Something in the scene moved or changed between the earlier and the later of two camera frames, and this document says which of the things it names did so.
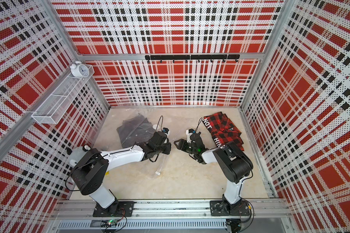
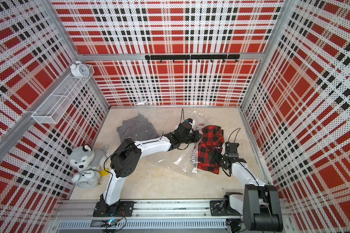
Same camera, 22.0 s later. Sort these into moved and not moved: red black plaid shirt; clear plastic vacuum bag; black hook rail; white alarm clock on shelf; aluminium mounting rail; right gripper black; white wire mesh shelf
Moved: red black plaid shirt; clear plastic vacuum bag; right gripper black
Not moved: white alarm clock on shelf; black hook rail; white wire mesh shelf; aluminium mounting rail
